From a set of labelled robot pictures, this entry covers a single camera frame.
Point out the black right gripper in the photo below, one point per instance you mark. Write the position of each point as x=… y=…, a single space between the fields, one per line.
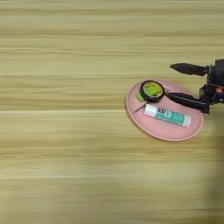
x=214 y=93

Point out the white green glue stick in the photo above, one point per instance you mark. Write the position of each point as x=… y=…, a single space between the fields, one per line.
x=170 y=116

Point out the green eraser block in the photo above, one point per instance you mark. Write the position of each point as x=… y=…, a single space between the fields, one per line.
x=139 y=97

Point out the pink round plate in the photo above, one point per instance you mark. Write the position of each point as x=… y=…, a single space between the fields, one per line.
x=166 y=131

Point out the thin dark stick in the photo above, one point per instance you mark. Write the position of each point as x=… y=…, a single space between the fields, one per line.
x=140 y=108

